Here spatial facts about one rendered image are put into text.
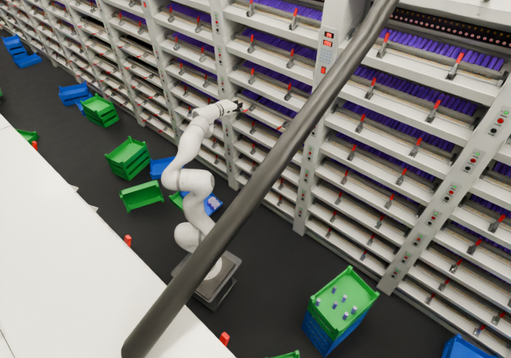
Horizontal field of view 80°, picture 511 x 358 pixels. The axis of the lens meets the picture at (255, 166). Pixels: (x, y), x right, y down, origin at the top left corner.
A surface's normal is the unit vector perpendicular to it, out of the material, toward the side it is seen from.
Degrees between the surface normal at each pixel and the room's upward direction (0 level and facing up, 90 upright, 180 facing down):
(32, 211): 0
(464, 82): 16
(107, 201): 0
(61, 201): 0
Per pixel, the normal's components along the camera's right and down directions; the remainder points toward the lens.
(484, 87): -0.19, -0.53
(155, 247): 0.00, -0.70
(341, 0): -0.66, 0.54
